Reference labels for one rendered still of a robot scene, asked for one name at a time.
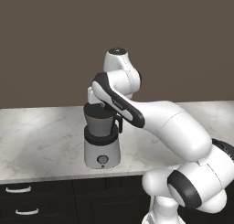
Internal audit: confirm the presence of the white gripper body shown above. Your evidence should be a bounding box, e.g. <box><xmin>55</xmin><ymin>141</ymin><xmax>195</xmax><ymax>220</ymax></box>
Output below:
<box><xmin>87</xmin><ymin>86</ymin><xmax>106</xmax><ymax>106</ymax></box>

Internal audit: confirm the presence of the grey blender base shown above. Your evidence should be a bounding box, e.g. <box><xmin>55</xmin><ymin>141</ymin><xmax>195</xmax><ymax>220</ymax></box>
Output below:
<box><xmin>83</xmin><ymin>125</ymin><xmax>122</xmax><ymax>170</ymax></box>

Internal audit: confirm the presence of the dark drawer front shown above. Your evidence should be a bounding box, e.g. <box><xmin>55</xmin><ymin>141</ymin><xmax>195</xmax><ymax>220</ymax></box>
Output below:
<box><xmin>0</xmin><ymin>202</ymin><xmax>77</xmax><ymax>224</ymax></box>
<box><xmin>0</xmin><ymin>180</ymin><xmax>75</xmax><ymax>207</ymax></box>

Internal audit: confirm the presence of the dark cupboard door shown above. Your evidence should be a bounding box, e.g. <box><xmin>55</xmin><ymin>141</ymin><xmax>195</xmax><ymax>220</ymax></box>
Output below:
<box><xmin>72</xmin><ymin>176</ymin><xmax>153</xmax><ymax>224</ymax></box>

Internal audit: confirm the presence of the dark blender jar with handle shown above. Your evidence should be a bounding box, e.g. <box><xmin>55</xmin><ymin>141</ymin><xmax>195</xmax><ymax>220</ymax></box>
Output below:
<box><xmin>83</xmin><ymin>101</ymin><xmax>124</xmax><ymax>138</ymax></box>

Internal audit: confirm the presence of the white drawer handle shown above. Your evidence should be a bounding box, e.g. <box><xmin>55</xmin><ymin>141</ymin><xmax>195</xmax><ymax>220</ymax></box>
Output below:
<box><xmin>15</xmin><ymin>208</ymin><xmax>40</xmax><ymax>217</ymax></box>
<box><xmin>5</xmin><ymin>186</ymin><xmax>32</xmax><ymax>195</ymax></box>

